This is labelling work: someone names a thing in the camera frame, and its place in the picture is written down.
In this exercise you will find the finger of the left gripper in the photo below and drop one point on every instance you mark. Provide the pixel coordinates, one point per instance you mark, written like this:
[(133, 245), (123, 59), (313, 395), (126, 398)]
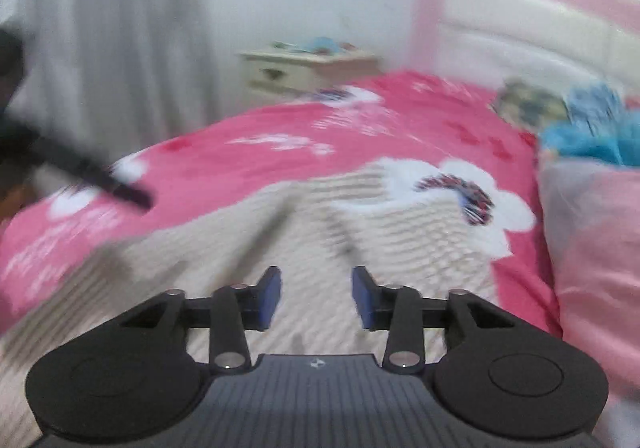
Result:
[(25, 145)]

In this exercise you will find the grey white curtain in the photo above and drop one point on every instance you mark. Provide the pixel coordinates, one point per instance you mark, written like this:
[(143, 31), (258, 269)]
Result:
[(114, 76)]

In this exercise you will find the beige houndstooth knit garment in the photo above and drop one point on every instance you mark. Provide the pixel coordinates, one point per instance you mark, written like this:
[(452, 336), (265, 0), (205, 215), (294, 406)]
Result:
[(314, 231)]

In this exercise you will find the blue patterned cloth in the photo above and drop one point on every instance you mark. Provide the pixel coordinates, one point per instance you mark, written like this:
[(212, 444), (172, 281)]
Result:
[(600, 126)]

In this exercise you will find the green checkered pillow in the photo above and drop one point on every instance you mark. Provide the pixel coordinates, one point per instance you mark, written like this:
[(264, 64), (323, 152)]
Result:
[(528, 107)]

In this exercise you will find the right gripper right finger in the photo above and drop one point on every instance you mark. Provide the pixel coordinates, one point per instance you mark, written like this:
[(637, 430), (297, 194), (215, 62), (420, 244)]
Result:
[(396, 309)]

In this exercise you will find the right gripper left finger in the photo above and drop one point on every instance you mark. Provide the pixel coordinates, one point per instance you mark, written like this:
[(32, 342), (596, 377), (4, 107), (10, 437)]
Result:
[(238, 308)]

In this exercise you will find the red floral bed sheet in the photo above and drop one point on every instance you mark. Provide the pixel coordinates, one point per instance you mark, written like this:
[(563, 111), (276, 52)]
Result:
[(426, 126)]

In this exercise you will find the pink grey floral quilt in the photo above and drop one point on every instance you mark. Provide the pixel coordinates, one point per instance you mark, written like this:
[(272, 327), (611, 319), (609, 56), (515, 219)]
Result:
[(591, 226)]

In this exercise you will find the cream bedside table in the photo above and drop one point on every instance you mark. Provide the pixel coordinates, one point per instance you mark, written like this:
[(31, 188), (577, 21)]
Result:
[(271, 76)]

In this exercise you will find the pink white headboard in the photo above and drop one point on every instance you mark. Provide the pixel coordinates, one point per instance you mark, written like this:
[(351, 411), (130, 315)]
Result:
[(554, 44)]

